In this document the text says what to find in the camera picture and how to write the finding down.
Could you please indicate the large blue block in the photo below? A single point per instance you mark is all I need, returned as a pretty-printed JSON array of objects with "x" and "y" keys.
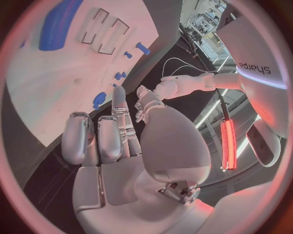
[{"x": 57, "y": 27}]

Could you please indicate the blue gear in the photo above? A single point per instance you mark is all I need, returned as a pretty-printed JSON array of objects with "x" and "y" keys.
[{"x": 99, "y": 100}]

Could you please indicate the glowing light bar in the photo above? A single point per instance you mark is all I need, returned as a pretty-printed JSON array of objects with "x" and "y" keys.
[{"x": 228, "y": 144}]

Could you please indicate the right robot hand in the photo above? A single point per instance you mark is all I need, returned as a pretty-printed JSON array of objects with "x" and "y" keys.
[{"x": 146, "y": 192}]

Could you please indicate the blue plug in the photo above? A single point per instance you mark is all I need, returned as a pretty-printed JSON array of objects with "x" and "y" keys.
[{"x": 119, "y": 75}]

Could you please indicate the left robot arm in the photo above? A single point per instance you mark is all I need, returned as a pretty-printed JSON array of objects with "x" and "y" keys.
[{"x": 194, "y": 83}]

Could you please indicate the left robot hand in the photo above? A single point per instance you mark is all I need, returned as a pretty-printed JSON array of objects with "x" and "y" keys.
[{"x": 138, "y": 113}]

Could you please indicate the workshop bench with equipment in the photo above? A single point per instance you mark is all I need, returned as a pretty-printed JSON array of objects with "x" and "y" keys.
[{"x": 203, "y": 20}]

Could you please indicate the small blue peg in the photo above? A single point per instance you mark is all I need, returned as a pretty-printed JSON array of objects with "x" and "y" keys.
[{"x": 128, "y": 54}]

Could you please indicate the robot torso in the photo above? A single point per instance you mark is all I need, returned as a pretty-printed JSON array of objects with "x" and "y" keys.
[{"x": 256, "y": 45}]

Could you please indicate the white task board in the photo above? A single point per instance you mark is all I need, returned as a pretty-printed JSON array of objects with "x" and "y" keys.
[{"x": 68, "y": 76}]

